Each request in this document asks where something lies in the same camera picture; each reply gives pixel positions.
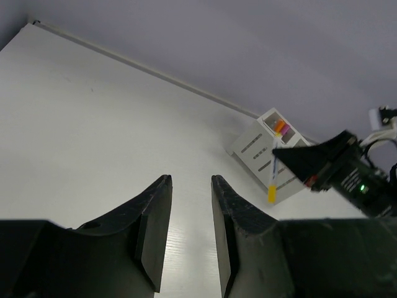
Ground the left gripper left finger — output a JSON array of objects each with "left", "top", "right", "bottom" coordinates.
[{"left": 77, "top": 175, "right": 172, "bottom": 294}]

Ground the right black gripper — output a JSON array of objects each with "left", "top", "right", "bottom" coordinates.
[{"left": 272, "top": 130, "right": 396, "bottom": 217}]

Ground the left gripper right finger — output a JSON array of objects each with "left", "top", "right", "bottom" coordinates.
[{"left": 211, "top": 175, "right": 281, "bottom": 297}]

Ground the yellow-capped white marker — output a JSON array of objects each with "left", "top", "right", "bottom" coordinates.
[{"left": 267, "top": 132, "right": 282, "bottom": 204}]

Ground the white two-compartment organizer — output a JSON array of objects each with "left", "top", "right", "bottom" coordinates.
[{"left": 226, "top": 108, "right": 311, "bottom": 204}]

